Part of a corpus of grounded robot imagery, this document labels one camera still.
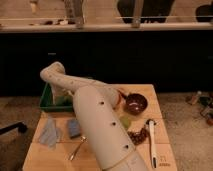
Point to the black chair base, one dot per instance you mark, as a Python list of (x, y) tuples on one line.
[(21, 127)]

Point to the dark brown bowl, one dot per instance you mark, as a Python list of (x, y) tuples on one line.
[(135, 104)]

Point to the blue sponge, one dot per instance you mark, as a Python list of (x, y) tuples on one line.
[(73, 128)]

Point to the clutter on floor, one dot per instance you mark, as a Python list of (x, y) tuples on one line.
[(206, 102)]

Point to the green plastic tray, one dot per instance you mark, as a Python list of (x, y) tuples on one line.
[(63, 103)]

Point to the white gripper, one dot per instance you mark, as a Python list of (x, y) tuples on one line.
[(60, 95)]

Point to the white handled brush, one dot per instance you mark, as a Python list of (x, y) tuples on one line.
[(151, 124)]

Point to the metal spoon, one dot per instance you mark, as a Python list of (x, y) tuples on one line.
[(73, 153)]

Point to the light blue cloth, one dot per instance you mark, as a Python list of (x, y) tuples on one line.
[(50, 134)]

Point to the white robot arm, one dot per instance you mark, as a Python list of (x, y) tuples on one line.
[(94, 102)]

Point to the orange plate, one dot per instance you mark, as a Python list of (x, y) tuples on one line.
[(121, 96)]

